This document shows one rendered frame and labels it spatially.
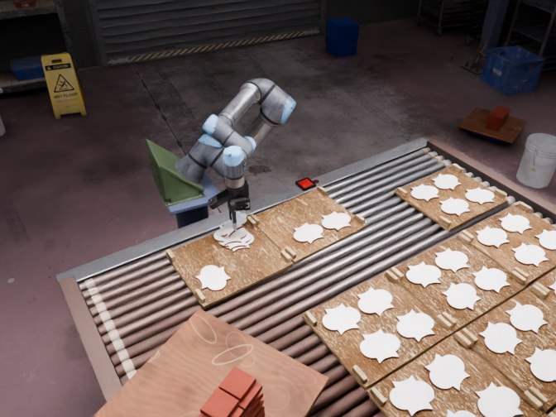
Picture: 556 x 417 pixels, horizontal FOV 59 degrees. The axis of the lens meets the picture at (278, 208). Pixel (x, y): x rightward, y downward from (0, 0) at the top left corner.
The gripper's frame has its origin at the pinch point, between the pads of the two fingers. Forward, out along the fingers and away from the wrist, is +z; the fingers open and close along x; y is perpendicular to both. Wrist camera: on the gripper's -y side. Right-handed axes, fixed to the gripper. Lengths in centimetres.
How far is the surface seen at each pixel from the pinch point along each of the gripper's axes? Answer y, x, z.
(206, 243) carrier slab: -11.4, 1.8, 9.7
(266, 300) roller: 5.2, -34.4, 11.9
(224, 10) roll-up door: 90, 489, 52
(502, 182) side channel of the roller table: 138, 5, 8
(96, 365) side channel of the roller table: -56, -49, 9
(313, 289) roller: 24.5, -33.8, 11.8
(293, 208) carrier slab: 31.6, 14.7, 9.6
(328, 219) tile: 44.3, 1.6, 8.6
